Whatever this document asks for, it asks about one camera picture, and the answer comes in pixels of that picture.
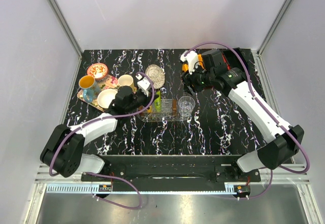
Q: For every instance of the clear toothbrush holder rack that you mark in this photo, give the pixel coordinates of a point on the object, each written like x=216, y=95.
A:
x=168, y=110

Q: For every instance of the speckled saucer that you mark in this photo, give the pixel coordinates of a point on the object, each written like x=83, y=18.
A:
x=156, y=75

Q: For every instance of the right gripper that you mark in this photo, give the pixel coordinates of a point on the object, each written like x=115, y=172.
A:
x=188, y=79

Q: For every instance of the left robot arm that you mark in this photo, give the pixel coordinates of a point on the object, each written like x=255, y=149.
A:
x=63, y=153

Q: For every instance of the white scalloped bowl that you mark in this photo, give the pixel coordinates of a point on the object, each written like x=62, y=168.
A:
x=105, y=97

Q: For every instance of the yellow bin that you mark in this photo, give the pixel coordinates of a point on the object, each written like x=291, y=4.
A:
x=185, y=67

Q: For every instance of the green toothpaste tube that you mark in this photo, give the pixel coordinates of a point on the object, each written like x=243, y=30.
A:
x=157, y=101

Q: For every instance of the clear glass tumbler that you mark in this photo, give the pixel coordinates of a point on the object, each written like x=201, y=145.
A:
x=186, y=105

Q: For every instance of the clear acrylic tray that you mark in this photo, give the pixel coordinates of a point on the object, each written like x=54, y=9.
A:
x=177, y=118

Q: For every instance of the red bin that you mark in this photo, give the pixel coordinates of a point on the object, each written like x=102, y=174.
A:
x=226, y=61

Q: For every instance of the blue butterfly mug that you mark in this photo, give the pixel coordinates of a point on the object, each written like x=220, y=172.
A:
x=90, y=88

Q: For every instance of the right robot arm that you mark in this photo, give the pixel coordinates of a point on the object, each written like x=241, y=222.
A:
x=211, y=69

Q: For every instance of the black bin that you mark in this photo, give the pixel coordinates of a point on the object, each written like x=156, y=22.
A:
x=233, y=61

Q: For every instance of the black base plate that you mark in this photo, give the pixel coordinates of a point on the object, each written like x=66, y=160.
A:
x=216, y=168

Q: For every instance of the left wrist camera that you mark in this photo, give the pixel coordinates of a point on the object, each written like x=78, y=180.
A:
x=145, y=86

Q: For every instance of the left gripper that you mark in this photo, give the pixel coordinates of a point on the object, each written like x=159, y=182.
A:
x=147, y=99

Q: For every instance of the orange patterned bowl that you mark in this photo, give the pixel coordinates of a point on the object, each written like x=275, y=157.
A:
x=98, y=71

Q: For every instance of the aluminium rail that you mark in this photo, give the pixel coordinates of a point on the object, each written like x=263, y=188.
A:
x=80, y=183

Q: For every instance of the yellow mug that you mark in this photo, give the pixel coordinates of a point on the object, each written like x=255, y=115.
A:
x=126, y=80

